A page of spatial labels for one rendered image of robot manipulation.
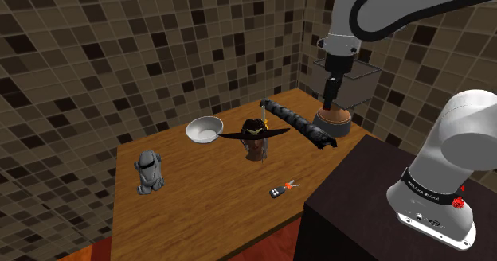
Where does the white bowl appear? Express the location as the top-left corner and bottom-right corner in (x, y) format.
(185, 115), (225, 144)

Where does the black key fob with keys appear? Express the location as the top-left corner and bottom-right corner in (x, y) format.
(268, 179), (302, 200)

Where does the grey crouching figure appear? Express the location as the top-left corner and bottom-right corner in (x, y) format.
(133, 149), (165, 196)

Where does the dark robot stand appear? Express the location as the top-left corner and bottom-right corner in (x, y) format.
(292, 134), (497, 261)

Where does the long black rough roll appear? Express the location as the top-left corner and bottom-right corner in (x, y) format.
(259, 98), (339, 150)

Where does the head figure with black hat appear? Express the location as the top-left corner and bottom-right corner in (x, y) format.
(218, 105), (292, 162)

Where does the wooden table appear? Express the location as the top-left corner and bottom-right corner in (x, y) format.
(110, 88), (376, 261)

